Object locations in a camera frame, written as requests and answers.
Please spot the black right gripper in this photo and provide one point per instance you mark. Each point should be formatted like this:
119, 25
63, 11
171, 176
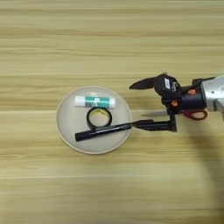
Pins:
189, 100

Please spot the black marker pen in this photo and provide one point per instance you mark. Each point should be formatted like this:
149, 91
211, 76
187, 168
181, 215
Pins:
99, 132

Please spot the black tape roll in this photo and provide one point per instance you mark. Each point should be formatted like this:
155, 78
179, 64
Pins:
88, 119

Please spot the round beige plate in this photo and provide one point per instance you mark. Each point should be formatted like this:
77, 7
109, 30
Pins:
73, 128

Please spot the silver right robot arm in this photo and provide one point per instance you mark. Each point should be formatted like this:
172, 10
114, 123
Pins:
214, 90

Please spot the black box with white label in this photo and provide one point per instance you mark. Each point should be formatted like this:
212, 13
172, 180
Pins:
166, 83

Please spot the white green glue stick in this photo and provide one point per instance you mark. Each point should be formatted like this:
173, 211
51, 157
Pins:
94, 101

